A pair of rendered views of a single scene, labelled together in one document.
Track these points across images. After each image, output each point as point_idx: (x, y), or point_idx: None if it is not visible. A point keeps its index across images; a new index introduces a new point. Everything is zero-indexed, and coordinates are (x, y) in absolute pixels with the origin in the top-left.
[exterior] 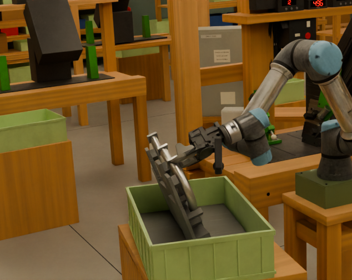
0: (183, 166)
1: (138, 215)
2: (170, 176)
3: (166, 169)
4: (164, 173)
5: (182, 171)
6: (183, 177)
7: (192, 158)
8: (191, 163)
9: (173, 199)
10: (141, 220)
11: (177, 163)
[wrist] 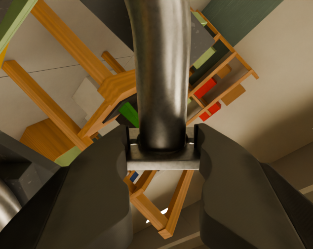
0: (112, 145)
1: None
2: (210, 46)
3: (28, 174)
4: (32, 155)
5: (172, 80)
6: (190, 24)
7: (130, 222)
8: (77, 190)
9: None
10: (10, 31)
11: (196, 126)
